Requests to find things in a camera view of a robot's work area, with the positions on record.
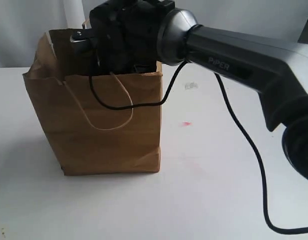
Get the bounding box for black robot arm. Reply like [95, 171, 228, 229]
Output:
[89, 0, 308, 180]

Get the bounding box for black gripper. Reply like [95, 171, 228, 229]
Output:
[89, 0, 175, 74]

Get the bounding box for black cable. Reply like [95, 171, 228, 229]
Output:
[88, 47, 308, 233]

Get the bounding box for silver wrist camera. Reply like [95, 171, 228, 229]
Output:
[70, 28, 94, 54]

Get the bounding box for brown paper bag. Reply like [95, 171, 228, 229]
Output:
[23, 28, 162, 176]

